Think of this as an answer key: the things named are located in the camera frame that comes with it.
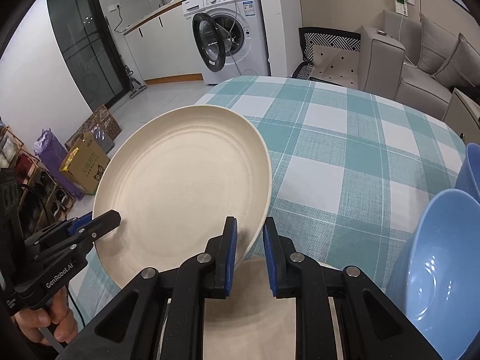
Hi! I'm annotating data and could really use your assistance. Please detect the grey sofa cushion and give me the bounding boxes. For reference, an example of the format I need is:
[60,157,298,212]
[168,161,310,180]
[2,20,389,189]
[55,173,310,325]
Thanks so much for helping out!
[431,34,480,87]
[417,12,460,76]

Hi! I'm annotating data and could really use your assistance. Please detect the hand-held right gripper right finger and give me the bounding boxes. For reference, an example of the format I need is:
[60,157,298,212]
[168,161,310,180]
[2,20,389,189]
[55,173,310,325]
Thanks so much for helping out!
[262,217,441,360]

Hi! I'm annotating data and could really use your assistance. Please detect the grey sofa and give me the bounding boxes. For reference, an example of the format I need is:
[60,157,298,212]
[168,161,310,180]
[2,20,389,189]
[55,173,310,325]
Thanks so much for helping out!
[358,9,480,121]

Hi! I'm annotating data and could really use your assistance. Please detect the black socket cable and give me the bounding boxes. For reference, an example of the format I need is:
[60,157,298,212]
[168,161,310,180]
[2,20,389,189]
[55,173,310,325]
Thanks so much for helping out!
[113,9,132,34]

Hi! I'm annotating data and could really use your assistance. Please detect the brown patterned board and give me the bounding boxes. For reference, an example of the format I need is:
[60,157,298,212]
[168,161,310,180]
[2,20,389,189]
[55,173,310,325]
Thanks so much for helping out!
[65,104,122,151]

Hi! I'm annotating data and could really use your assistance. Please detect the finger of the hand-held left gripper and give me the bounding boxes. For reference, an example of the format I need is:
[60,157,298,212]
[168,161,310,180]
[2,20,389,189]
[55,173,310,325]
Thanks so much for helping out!
[24,210,122,261]
[67,212,94,235]

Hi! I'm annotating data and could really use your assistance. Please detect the cardboard box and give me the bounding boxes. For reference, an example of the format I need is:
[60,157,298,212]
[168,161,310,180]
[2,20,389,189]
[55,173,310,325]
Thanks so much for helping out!
[60,131,111,196]

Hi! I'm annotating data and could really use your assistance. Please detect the beige seat cushion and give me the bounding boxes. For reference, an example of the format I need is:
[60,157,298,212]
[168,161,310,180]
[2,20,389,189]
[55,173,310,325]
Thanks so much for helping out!
[309,44,361,90]

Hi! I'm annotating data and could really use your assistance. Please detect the beige side cabinet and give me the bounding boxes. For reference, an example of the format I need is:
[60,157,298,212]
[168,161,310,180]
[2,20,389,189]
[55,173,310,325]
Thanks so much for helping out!
[444,88,480,143]

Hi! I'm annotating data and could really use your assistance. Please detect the white kitchen counter cabinets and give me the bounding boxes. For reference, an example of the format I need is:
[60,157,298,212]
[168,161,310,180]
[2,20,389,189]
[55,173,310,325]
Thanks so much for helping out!
[123,2,205,86]

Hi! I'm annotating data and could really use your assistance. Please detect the white washing machine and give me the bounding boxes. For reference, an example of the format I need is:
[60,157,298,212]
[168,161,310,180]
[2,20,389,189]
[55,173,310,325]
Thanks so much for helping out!
[182,0,271,85]

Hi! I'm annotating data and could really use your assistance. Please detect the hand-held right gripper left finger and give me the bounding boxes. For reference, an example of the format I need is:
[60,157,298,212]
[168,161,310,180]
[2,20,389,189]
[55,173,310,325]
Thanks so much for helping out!
[56,217,239,360]

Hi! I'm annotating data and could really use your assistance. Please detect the dark glass door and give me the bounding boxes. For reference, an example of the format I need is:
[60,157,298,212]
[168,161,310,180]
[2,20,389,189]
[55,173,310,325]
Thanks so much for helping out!
[47,0,126,111]

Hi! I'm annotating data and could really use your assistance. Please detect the purple plastic bag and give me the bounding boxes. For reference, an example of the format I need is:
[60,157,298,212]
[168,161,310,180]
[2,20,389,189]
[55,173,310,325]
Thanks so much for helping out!
[34,129,85,200]

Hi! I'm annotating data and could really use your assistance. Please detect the wooden shoe rack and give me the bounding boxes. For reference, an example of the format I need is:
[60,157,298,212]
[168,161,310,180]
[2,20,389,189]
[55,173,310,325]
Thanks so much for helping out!
[0,124,72,226]

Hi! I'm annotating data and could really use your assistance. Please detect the patterned black white cushion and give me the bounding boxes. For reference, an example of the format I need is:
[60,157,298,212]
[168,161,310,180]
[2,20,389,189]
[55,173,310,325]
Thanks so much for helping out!
[292,27,361,91]

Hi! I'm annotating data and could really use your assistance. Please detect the white phone cable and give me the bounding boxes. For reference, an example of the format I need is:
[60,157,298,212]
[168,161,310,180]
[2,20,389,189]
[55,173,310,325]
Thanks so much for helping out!
[397,13,419,68]

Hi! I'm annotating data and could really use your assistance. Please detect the stick vacuum cleaner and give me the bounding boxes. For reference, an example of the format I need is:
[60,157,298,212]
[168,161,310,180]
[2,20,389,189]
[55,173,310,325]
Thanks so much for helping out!
[125,65,148,100]

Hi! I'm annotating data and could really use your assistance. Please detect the blue bowl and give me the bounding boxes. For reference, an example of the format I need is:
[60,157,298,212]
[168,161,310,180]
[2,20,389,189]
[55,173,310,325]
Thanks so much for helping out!
[454,143,480,196]
[386,188,480,360]

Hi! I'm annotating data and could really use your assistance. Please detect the person's left hand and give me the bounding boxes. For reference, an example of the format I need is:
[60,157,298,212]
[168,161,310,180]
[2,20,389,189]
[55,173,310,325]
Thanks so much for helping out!
[13,290,79,346]

